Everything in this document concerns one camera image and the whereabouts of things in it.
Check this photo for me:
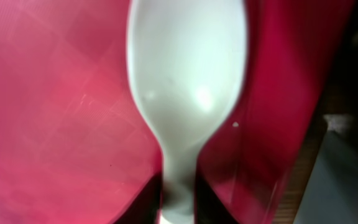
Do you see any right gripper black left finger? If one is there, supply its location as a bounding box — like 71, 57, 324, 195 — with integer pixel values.
112, 172, 162, 224

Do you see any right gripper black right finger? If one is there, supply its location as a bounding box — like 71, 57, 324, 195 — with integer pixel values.
195, 174, 239, 224

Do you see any white plastic spoon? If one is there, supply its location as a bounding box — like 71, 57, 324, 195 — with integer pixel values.
126, 0, 248, 224

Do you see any grey dishwasher rack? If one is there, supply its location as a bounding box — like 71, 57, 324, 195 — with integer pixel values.
293, 114, 358, 224

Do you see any red plastic tray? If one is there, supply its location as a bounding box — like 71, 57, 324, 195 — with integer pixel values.
0, 0, 354, 223

